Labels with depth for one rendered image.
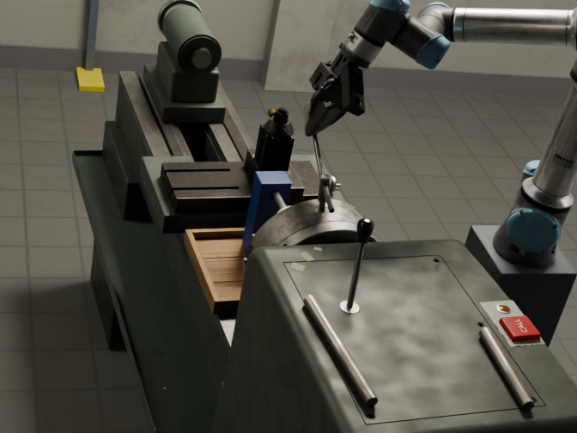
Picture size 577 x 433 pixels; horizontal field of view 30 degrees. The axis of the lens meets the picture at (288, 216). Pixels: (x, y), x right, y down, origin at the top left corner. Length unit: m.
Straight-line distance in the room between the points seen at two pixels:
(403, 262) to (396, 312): 0.17
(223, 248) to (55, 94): 2.66
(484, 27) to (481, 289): 0.59
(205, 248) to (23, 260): 1.50
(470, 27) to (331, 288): 0.69
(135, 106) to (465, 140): 2.56
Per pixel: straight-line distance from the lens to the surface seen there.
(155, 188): 2.89
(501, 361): 1.99
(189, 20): 3.36
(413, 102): 5.85
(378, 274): 2.14
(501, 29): 2.40
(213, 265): 2.70
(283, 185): 2.65
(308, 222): 2.30
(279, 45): 5.54
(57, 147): 4.87
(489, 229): 2.70
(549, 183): 2.37
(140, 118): 3.35
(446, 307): 2.11
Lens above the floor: 2.45
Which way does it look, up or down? 32 degrees down
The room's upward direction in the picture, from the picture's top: 12 degrees clockwise
